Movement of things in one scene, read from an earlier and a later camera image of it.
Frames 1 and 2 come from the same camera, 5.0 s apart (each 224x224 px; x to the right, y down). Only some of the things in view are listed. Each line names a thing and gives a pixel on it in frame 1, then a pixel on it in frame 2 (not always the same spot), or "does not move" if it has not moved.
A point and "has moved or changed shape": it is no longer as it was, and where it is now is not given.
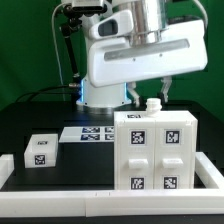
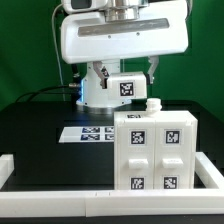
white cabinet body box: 154,152 does not move
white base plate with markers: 88,134 does not move
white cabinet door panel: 135,155 does not move
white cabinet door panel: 174,154 does not move
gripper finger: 166,83 -> 151,70
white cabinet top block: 42,151 has moved or changed shape
